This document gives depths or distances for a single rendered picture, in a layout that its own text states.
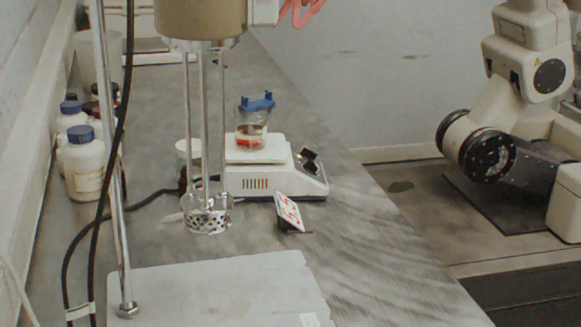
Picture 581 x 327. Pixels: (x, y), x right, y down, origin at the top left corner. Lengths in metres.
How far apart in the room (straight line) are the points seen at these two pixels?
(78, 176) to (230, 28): 0.56
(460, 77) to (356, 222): 2.08
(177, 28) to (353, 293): 0.47
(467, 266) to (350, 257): 0.77
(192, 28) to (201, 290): 0.40
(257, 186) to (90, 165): 0.30
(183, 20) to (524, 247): 1.39
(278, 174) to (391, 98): 1.90
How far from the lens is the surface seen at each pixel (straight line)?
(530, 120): 2.20
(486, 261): 1.74
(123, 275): 0.80
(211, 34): 0.63
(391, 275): 0.94
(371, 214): 1.09
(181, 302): 0.86
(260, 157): 1.07
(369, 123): 2.93
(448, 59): 3.00
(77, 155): 1.10
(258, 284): 0.88
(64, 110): 1.28
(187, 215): 0.75
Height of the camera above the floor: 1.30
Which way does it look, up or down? 26 degrees down
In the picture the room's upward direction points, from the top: 2 degrees clockwise
